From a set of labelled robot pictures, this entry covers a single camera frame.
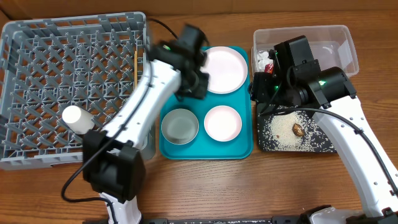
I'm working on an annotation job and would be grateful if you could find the large white plate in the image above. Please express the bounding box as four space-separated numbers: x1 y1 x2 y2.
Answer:
201 47 248 94

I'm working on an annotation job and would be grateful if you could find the grey metal bowl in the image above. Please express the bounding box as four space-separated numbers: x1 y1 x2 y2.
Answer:
160 108 199 145

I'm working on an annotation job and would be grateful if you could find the brown food scrap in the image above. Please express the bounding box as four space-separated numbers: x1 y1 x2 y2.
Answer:
292 123 305 137

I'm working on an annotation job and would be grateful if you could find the small white bowl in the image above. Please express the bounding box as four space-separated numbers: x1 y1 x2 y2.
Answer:
204 105 243 142

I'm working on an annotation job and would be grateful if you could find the wooden chopstick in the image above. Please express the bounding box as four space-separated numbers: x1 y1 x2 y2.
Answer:
134 50 138 90

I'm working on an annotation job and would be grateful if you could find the white cup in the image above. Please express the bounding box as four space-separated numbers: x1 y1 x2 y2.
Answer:
62 105 95 134

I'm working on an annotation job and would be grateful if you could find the red snack wrapper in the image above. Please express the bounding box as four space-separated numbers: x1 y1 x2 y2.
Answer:
264 63 274 74

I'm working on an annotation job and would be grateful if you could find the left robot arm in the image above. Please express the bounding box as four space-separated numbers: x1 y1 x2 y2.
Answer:
82 25 209 223

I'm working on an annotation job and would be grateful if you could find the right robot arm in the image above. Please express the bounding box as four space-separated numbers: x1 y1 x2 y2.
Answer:
251 35 397 223

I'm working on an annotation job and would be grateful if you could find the black tray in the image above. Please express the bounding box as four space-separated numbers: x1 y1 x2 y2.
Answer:
255 102 338 153

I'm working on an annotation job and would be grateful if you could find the clear plastic bin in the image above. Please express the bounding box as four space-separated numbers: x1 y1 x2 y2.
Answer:
251 25 359 77

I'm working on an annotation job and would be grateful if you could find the teal plastic tray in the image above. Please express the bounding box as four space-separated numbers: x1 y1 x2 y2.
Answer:
159 46 254 161

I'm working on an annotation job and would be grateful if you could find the grey plastic dish rack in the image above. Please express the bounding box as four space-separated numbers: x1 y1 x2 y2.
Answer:
1 12 150 170

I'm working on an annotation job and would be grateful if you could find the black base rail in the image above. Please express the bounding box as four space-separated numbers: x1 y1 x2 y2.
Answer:
82 215 312 224

